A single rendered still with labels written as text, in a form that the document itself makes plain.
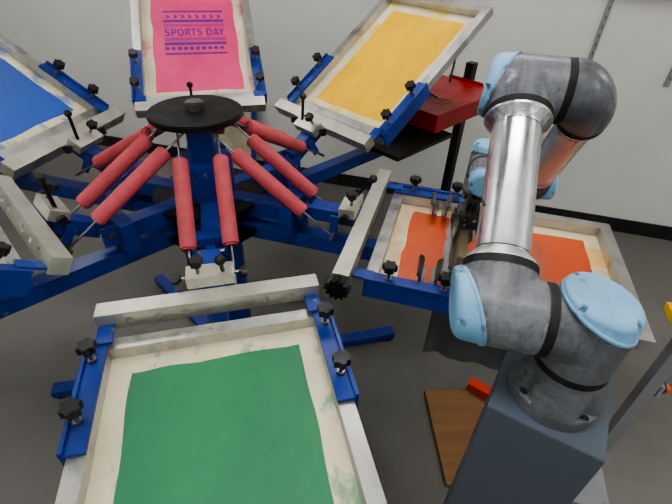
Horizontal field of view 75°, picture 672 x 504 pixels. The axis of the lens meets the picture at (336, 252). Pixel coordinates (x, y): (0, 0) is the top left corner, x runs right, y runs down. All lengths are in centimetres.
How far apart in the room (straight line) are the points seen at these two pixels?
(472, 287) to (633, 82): 293
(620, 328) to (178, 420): 86
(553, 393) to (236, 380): 69
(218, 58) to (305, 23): 118
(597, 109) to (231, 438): 95
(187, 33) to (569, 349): 229
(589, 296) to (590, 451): 26
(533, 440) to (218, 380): 69
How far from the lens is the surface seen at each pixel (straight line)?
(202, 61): 244
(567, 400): 79
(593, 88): 90
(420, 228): 161
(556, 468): 88
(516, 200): 75
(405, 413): 221
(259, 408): 106
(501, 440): 87
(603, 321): 68
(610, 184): 376
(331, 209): 151
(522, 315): 68
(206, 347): 119
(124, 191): 147
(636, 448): 252
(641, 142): 367
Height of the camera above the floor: 184
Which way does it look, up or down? 38 degrees down
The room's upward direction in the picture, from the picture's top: 2 degrees clockwise
